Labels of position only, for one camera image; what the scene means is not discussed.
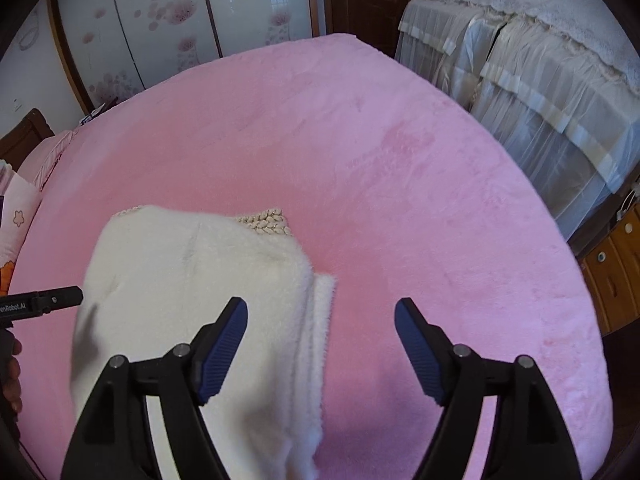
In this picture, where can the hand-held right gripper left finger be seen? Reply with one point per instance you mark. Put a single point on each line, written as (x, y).
(225, 345)

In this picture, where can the floral sliding wardrobe doors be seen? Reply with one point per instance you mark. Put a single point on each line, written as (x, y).
(165, 15)

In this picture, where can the small dark object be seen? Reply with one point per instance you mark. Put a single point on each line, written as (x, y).
(97, 112)

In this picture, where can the dark wooden headboard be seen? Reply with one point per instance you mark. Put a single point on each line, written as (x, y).
(25, 135)

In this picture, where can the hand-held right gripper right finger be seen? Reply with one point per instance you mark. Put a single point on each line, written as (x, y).
(417, 345)

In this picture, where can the wooden drawer cabinet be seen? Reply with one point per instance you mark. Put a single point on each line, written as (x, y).
(615, 270)

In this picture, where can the dark wooden door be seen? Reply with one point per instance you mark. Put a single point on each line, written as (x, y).
(370, 5)

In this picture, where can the pink ruffled pillow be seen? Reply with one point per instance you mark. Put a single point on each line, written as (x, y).
(52, 155)

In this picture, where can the pink plush blanket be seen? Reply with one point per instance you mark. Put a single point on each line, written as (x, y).
(400, 200)

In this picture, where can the person's left hand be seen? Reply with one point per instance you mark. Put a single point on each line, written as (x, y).
(12, 380)

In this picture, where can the white pleated bed skirt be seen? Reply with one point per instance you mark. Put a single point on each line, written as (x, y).
(530, 90)

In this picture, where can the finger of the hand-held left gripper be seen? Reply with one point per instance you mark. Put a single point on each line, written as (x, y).
(50, 300)

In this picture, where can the white fluffy sweater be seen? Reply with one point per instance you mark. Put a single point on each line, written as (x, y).
(200, 270)

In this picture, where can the pink flower print pillow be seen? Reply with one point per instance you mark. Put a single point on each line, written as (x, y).
(17, 220)

